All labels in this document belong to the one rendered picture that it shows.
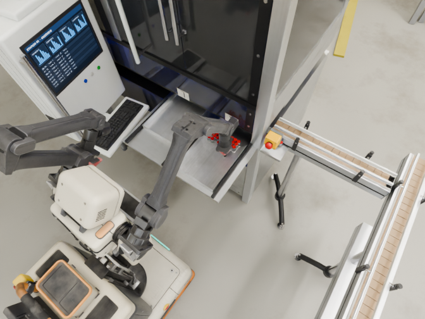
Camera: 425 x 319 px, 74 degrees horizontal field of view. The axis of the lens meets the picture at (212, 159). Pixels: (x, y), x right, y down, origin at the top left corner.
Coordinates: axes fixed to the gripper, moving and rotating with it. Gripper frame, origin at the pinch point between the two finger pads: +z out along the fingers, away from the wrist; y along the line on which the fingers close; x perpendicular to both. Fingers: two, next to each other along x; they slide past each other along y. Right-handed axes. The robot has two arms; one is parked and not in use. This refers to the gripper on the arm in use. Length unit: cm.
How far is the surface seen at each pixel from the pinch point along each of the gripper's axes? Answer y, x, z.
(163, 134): 2.2, 39.6, 3.8
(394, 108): 159, -128, 94
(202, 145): 2.8, 14.4, 3.9
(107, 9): 36, 77, -47
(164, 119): 12.9, 43.8, 3.8
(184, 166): -13.6, 19.1, 3.8
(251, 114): 13.1, -9.9, -21.7
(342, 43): 239, -65, 91
